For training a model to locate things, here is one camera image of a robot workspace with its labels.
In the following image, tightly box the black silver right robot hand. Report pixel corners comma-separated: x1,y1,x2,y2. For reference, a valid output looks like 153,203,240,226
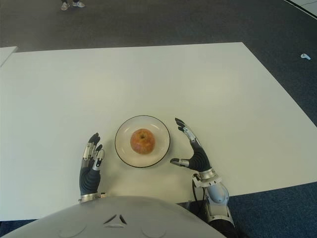
169,117,214,173

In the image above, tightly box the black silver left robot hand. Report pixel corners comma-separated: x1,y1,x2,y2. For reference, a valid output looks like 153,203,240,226
79,132,105,198

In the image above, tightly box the red yellow apple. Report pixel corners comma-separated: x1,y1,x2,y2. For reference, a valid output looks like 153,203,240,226
130,128,156,155

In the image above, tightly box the white plate with black rim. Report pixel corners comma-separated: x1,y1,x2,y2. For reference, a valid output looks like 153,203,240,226
114,115,171,170

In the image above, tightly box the grey white robot torso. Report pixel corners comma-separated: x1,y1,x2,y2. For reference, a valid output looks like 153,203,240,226
4,195,223,238

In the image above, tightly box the white side table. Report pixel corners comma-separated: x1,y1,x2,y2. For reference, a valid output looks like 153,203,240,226
0,46,18,67

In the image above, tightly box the person in grey shirt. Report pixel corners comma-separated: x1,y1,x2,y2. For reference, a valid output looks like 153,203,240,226
60,0,86,11

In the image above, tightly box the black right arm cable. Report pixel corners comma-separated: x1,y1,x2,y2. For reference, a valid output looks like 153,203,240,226
190,178,208,219

